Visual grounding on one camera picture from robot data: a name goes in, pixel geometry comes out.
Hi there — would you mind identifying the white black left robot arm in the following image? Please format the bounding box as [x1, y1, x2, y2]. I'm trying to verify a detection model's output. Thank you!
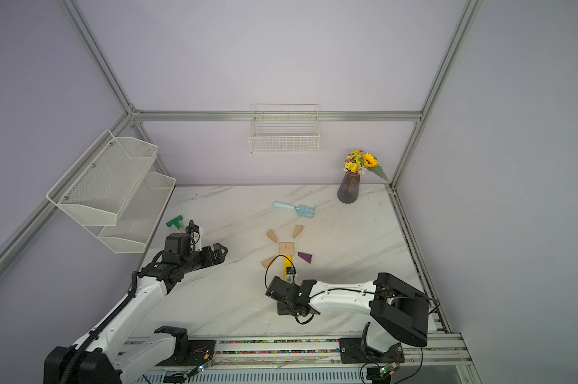
[44, 243, 228, 383]

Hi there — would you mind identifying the yellow rectangular block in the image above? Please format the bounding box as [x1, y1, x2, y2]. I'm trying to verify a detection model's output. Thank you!
[284, 255, 295, 283]

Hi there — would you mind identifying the natural wooden triangle block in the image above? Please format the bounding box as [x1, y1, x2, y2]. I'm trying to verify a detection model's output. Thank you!
[266, 230, 279, 243]

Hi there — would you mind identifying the purple triangle block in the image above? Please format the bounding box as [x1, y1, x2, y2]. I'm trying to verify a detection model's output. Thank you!
[298, 252, 312, 264]

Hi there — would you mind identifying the natural wooden wedge block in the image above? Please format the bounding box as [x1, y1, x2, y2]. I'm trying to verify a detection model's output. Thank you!
[261, 256, 276, 269]

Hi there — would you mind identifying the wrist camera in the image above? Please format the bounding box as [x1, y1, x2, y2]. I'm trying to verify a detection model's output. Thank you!
[164, 220, 201, 255]
[266, 267, 300, 304]

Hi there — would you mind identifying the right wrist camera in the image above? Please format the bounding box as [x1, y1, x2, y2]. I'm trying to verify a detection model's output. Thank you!
[266, 267, 300, 304]

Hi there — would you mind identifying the natural wooden square block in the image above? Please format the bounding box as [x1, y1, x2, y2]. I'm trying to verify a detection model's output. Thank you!
[279, 242, 295, 256]

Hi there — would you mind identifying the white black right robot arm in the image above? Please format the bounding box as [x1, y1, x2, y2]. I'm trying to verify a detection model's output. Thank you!
[266, 272, 430, 364]

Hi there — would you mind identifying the yellow artificial flower bouquet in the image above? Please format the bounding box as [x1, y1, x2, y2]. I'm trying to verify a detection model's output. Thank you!
[343, 150, 390, 182]

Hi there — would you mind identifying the white wire wall basket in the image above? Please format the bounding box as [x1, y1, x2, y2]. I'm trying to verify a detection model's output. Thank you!
[248, 103, 320, 155]

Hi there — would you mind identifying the white two-tier mesh shelf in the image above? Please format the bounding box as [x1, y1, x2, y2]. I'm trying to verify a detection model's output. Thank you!
[46, 131, 175, 254]

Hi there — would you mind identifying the green hoe wooden handle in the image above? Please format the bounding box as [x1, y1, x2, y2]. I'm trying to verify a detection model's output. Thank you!
[166, 215, 184, 230]

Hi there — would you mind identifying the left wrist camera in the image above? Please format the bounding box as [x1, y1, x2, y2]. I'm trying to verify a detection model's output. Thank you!
[164, 220, 201, 255]

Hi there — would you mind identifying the purple ribbed glass vase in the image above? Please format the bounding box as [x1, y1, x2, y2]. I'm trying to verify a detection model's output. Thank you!
[337, 172, 361, 204]

